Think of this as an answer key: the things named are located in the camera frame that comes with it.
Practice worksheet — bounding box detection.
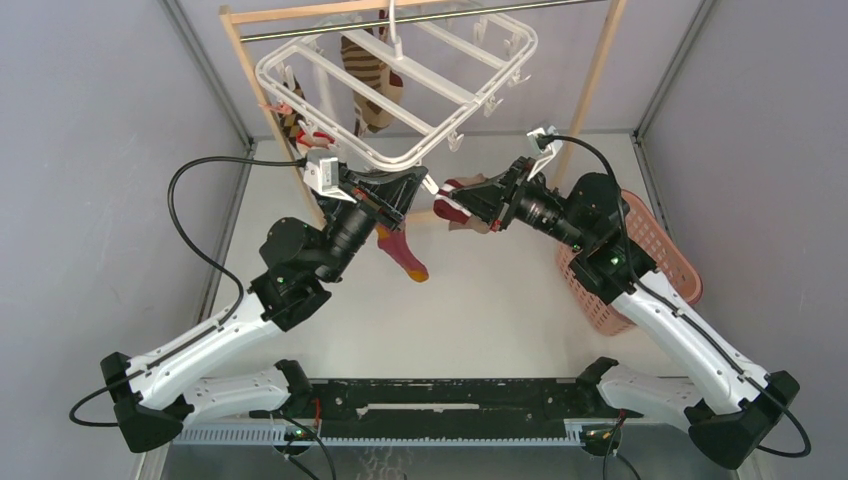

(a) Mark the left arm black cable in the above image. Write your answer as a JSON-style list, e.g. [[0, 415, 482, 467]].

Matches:
[[68, 156, 309, 429]]

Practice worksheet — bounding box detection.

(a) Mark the brown striped sock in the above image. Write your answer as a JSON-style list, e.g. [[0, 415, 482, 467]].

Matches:
[[340, 36, 404, 137]]

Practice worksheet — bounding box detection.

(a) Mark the brown argyle sock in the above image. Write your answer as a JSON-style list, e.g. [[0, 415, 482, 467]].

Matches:
[[259, 101, 313, 157]]

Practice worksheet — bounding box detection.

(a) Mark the beige red striped sock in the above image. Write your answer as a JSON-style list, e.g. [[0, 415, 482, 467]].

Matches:
[[432, 174, 492, 234]]

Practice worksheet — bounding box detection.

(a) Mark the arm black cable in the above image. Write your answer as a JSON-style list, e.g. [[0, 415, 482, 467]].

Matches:
[[68, 156, 309, 429], [539, 134, 813, 460]]

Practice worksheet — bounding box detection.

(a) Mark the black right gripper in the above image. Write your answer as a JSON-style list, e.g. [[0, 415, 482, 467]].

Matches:
[[449, 157, 589, 253]]

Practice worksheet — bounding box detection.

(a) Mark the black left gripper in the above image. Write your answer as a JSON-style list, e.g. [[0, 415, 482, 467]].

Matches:
[[314, 166, 427, 285]]

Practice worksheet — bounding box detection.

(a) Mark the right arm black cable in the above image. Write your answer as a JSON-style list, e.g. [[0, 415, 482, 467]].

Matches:
[[539, 134, 813, 460]]

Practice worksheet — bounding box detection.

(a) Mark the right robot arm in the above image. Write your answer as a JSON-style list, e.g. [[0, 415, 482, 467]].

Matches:
[[447, 157, 800, 470]]

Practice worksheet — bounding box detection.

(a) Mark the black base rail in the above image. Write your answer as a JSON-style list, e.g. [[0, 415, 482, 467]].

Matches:
[[249, 378, 619, 442]]

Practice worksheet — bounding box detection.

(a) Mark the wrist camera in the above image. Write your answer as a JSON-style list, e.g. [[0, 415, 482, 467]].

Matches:
[[302, 148, 357, 203], [526, 125, 565, 179]]

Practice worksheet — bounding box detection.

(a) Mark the navy blue sock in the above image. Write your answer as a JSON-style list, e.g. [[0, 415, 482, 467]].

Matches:
[[305, 131, 343, 217]]

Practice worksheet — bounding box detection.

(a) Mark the purple orange striped sock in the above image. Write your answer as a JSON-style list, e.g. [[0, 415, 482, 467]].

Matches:
[[376, 223, 429, 283]]

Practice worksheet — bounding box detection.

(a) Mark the metal rack rod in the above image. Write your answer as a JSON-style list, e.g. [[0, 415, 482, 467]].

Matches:
[[239, 0, 598, 43]]

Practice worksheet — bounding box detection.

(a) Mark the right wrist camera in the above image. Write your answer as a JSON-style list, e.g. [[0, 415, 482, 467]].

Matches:
[[526, 125, 565, 179]]

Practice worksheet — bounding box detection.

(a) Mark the wooden drying rack frame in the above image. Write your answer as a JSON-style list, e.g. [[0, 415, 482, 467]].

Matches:
[[218, 0, 628, 227]]

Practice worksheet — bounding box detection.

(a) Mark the white plastic clip hanger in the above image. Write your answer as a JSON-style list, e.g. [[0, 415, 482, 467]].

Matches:
[[233, 1, 538, 172]]

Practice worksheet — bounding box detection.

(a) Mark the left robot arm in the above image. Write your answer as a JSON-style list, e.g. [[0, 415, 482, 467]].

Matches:
[[101, 166, 428, 453]]

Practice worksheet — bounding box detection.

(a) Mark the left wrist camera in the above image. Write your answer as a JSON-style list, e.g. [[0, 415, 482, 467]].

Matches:
[[302, 148, 357, 203]]

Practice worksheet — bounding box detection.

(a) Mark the pink laundry basket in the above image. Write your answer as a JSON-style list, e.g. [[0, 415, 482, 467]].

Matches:
[[556, 189, 703, 337]]

